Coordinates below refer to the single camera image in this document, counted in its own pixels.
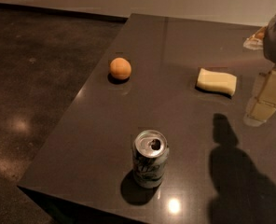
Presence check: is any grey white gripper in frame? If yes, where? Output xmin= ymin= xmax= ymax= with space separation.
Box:
xmin=243 ymin=14 xmax=276 ymax=127

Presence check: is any yellow sponge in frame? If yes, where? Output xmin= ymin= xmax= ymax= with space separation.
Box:
xmin=196 ymin=68 xmax=237 ymax=96

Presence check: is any snack bag at table edge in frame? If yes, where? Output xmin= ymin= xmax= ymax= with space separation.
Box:
xmin=243 ymin=26 xmax=267 ymax=50

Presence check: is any silver soda can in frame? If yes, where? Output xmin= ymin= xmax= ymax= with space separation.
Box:
xmin=132 ymin=130 xmax=170 ymax=189

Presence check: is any orange fruit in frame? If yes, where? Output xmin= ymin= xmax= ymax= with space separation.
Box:
xmin=109 ymin=58 xmax=131 ymax=80

